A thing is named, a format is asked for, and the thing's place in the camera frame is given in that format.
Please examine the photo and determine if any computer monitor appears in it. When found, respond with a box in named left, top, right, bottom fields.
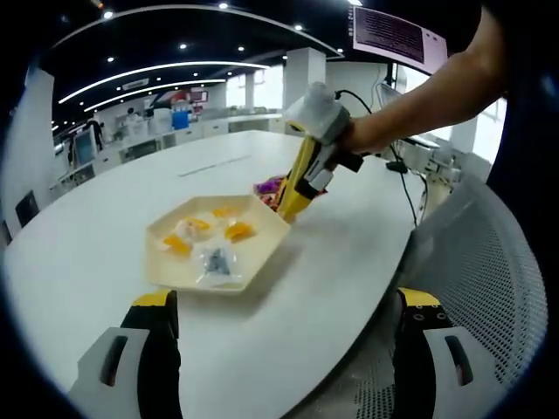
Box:
left=351, top=4, right=450, bottom=74

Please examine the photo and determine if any purple food packet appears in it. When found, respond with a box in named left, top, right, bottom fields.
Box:
left=252, top=173, right=290, bottom=196

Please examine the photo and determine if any grey mesh office chair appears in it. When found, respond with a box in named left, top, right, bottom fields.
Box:
left=349, top=163, right=549, bottom=419

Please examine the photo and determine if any clear packet with black food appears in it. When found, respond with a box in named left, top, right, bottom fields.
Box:
left=191, top=242, right=244, bottom=289

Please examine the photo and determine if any person's right hand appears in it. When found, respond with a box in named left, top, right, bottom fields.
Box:
left=342, top=118, right=388, bottom=159

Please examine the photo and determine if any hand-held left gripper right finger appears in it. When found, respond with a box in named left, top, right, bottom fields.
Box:
left=392, top=287, right=497, bottom=419

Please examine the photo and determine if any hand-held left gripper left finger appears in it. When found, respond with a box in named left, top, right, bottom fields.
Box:
left=65, top=290, right=183, bottom=419

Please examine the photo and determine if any black rectangular object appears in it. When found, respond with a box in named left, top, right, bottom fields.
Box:
left=15, top=190, right=40, bottom=226

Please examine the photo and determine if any person's dark shirt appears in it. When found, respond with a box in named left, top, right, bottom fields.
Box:
left=484, top=86, right=556, bottom=210

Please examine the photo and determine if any long red food packet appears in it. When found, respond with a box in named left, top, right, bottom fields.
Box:
left=259, top=194, right=283, bottom=215

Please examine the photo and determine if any black cable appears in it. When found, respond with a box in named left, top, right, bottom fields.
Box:
left=334, top=89, right=431, bottom=228

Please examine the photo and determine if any white machine with cyan panel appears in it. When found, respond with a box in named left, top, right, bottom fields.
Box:
left=72, top=130, right=97, bottom=165

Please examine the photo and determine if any beige hexagonal container tray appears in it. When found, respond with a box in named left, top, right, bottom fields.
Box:
left=145, top=194, right=293, bottom=299

